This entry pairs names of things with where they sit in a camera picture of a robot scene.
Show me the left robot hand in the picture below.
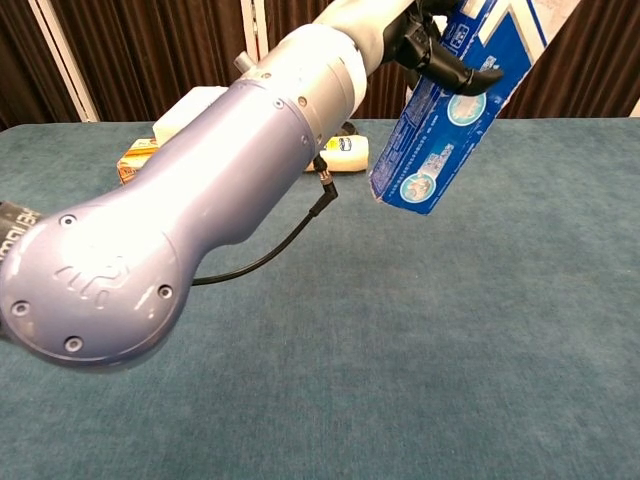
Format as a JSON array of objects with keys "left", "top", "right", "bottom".
[{"left": 312, "top": 0, "right": 505, "bottom": 97}]

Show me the blue toothpaste carton box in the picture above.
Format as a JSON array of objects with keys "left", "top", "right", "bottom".
[{"left": 368, "top": 0, "right": 584, "bottom": 217}]

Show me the orange snack carton box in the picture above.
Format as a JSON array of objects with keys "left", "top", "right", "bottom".
[{"left": 116, "top": 137, "right": 161, "bottom": 187}]

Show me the cream bottle with blue cap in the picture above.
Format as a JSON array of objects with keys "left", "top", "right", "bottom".
[{"left": 302, "top": 134, "right": 370, "bottom": 176}]

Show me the white tissue pack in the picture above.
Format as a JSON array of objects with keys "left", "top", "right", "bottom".
[{"left": 152, "top": 85, "right": 231, "bottom": 146}]

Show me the dark brown curtain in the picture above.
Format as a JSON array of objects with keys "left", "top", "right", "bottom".
[{"left": 0, "top": 0, "right": 640, "bottom": 132}]

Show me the wide white frame post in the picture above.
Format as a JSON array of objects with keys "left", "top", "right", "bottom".
[{"left": 239, "top": 0, "right": 275, "bottom": 64}]

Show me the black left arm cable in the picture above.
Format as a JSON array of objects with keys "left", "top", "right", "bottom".
[{"left": 192, "top": 154, "right": 340, "bottom": 287}]

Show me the slanted white frame post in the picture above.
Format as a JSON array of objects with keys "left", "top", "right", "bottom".
[{"left": 27, "top": 0, "right": 100, "bottom": 124}]

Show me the black velcro strap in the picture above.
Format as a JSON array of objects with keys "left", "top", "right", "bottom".
[{"left": 0, "top": 200, "right": 44, "bottom": 246}]

